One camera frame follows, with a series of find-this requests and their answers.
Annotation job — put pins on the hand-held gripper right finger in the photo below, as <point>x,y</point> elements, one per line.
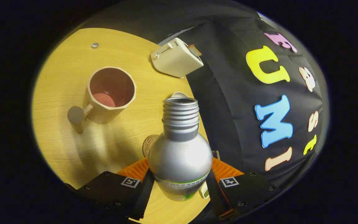
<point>216,196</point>

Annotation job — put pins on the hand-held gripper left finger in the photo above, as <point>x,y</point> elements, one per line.
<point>144,199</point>

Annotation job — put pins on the round cork coaster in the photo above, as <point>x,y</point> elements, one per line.
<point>148,146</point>

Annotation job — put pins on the silver metal bottle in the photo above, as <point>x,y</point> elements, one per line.
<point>180,155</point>

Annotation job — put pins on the white divided grain dish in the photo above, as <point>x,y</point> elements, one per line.
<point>203,189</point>

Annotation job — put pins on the small white plate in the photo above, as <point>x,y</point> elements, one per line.
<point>179,94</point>

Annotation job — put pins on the white toaster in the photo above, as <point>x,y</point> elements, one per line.
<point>174,60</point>

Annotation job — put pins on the wooden table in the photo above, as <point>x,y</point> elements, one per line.
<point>64,81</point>

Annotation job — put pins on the brown toast slice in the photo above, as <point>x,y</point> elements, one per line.
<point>194,49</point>

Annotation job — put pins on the silver screw cap in table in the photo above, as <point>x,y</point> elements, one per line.
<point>94,45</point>

